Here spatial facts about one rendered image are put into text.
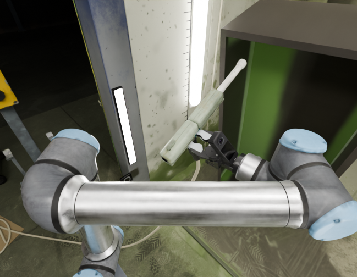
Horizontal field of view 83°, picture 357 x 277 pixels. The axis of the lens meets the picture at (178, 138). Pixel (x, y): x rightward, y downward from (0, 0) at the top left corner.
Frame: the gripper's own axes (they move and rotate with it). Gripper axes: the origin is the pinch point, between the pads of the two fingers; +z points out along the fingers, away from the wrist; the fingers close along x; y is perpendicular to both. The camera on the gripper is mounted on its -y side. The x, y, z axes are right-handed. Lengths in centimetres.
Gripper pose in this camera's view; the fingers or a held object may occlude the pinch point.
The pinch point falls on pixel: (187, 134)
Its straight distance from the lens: 69.8
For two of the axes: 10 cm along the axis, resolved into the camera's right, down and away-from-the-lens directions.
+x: 5.8, -7.7, 2.8
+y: 2.3, 4.9, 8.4
